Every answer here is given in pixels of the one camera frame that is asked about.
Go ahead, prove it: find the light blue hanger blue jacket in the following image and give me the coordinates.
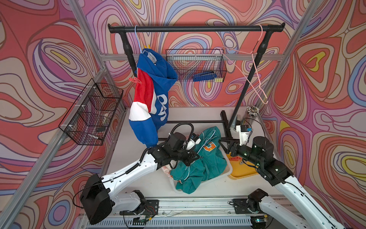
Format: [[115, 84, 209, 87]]
[[134, 25, 143, 53]]

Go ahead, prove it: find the pink patterned kids jacket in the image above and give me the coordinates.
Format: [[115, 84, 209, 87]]
[[161, 165, 173, 180]]

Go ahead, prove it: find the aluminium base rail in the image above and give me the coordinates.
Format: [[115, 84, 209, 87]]
[[75, 196, 276, 229]]

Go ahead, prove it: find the black wire basket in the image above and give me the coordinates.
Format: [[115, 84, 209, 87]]
[[165, 48, 227, 83], [58, 79, 124, 146]]

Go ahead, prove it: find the yellow plastic tray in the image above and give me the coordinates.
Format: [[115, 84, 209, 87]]
[[227, 154, 257, 180]]

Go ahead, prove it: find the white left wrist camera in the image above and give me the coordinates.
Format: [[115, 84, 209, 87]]
[[186, 133, 201, 151]]

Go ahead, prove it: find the black wire basket left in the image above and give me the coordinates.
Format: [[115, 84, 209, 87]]
[[58, 79, 124, 146]]

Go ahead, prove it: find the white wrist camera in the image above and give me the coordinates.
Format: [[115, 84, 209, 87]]
[[235, 125, 253, 146], [186, 133, 201, 151]]

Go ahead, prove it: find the cup of pencils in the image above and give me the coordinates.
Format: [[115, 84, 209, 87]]
[[243, 106, 259, 125]]

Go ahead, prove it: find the black clothes rack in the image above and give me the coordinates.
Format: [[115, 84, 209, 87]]
[[108, 23, 286, 138]]

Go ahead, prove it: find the white perforated plastic basket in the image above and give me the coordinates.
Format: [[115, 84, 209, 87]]
[[169, 147, 233, 194]]

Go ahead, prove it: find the red clothespin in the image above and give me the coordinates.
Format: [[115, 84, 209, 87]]
[[229, 156, 242, 161], [129, 77, 142, 85]]

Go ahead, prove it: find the green kids jacket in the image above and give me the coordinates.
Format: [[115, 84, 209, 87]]
[[170, 127, 227, 194]]

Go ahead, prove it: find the red clothespin on blue jacket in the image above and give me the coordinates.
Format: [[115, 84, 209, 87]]
[[129, 77, 142, 85]]

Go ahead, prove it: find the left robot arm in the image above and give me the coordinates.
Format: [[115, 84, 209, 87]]
[[80, 133, 201, 225]]

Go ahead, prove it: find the blue red white jacket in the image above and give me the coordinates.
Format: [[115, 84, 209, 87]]
[[129, 48, 178, 148]]

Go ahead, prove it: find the pink plastic hanger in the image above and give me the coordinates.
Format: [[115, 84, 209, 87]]
[[220, 24, 269, 105]]

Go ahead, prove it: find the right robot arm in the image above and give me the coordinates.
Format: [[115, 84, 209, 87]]
[[223, 136, 344, 229]]

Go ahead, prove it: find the black wire basket back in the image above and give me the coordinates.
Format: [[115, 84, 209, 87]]
[[165, 48, 227, 83]]

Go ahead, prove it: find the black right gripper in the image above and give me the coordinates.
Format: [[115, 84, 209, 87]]
[[218, 138, 263, 167]]

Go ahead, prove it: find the blue object in back basket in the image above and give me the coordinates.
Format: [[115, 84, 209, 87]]
[[193, 71, 217, 82]]

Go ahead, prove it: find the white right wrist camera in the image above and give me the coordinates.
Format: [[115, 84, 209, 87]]
[[235, 125, 253, 146]]

